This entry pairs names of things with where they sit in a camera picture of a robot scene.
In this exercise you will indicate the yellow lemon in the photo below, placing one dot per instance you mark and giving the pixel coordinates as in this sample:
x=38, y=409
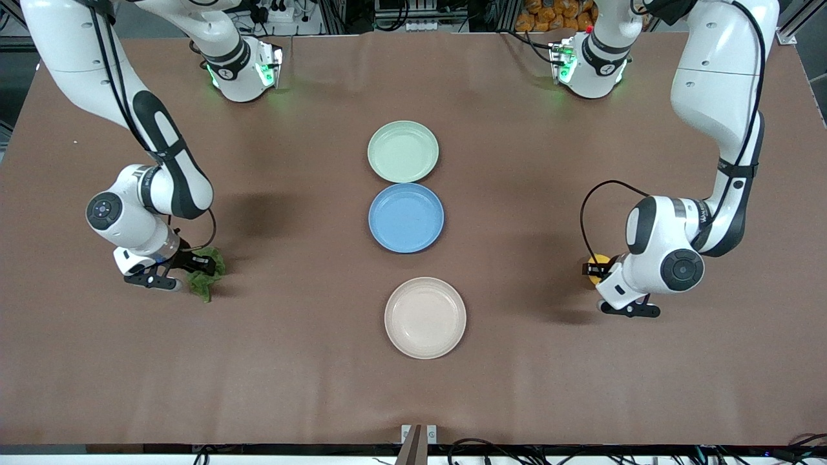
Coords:
x=599, y=259

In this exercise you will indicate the green lettuce leaf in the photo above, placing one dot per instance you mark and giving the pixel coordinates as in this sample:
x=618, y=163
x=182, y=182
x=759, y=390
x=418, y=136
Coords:
x=208, y=284

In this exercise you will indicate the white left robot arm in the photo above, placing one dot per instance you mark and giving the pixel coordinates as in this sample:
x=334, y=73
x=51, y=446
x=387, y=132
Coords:
x=717, y=77

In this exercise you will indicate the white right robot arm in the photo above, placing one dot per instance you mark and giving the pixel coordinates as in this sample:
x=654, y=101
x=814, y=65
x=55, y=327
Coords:
x=177, y=174

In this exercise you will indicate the brown table cover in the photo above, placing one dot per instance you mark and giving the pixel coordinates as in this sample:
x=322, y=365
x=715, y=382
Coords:
x=291, y=361

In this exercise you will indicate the beige plate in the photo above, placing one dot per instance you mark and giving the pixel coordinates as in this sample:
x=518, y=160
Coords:
x=425, y=318

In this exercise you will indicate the blue plate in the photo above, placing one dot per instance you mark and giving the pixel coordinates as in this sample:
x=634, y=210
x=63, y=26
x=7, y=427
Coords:
x=406, y=218

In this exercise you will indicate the light green plate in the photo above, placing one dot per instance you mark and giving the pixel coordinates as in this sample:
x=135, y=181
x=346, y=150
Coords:
x=402, y=152

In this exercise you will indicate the bag of orange items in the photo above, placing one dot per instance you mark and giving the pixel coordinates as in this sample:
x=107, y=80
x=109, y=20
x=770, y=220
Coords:
x=555, y=14

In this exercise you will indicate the white power strip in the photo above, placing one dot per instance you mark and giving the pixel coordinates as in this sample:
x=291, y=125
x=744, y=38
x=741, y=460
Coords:
x=274, y=11

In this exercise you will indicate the metal bracket with brown post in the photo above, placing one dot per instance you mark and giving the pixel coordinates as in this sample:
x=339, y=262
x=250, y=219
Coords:
x=418, y=445

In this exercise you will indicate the aluminium frame profile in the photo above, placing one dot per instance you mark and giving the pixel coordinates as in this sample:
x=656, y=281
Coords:
x=798, y=22

